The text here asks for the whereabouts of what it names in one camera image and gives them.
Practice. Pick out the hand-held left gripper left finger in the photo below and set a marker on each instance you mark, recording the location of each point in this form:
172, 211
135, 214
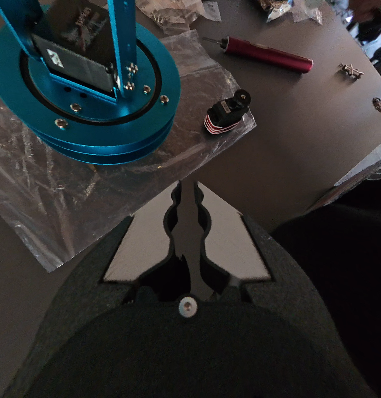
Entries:
140, 245

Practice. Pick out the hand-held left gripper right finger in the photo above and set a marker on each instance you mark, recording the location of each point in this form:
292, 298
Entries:
237, 245

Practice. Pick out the blue toy robot arm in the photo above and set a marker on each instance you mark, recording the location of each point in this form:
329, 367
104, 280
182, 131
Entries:
100, 146

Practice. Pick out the group of hardware bags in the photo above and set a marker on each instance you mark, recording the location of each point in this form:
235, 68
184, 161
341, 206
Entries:
175, 23

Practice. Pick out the dark grey desk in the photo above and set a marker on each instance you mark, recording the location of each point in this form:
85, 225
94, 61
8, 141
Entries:
302, 124

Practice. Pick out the large clear plastic bag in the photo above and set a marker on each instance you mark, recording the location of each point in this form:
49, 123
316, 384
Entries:
53, 202

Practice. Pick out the small black servo motor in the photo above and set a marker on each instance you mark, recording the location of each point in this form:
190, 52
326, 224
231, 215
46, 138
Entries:
226, 113

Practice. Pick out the red electric screwdriver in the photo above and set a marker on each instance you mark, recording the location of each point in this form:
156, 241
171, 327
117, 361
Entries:
271, 56

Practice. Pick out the small round disc part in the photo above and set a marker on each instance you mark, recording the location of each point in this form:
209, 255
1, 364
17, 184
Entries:
379, 104

